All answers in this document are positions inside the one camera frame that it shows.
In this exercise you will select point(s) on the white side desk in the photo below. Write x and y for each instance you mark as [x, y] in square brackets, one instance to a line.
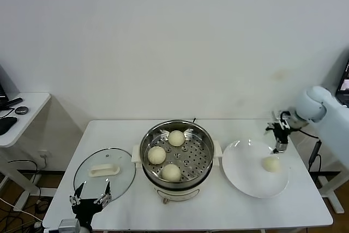
[27, 118]
[334, 200]

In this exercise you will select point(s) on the stainless steel steamer basket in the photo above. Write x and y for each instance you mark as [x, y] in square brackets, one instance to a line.
[196, 159]

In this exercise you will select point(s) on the white steamed baozi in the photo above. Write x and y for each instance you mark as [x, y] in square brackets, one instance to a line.
[156, 155]
[176, 138]
[270, 164]
[171, 173]

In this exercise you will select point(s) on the black computer mouse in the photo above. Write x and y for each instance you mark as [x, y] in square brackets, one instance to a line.
[6, 125]

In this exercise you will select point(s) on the white wall outlet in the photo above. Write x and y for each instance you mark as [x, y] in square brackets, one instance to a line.
[45, 158]

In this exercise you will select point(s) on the black monitor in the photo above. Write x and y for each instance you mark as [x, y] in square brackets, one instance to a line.
[2, 92]

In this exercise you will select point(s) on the black bar device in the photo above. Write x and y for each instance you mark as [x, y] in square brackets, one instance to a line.
[15, 102]

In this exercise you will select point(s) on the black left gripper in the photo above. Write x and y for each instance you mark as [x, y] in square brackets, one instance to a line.
[85, 208]

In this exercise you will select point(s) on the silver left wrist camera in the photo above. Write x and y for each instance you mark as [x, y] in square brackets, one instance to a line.
[69, 226]

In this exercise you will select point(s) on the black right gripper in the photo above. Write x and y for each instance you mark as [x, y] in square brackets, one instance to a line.
[281, 134]

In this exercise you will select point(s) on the white round plate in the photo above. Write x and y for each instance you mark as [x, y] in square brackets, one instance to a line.
[234, 154]

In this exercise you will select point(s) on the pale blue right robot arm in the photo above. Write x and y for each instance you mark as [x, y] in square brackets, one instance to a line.
[310, 104]

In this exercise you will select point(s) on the grey usb adapter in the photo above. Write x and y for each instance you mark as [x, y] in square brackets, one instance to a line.
[315, 154]

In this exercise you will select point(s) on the round black disc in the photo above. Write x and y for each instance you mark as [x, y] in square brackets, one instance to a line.
[22, 110]

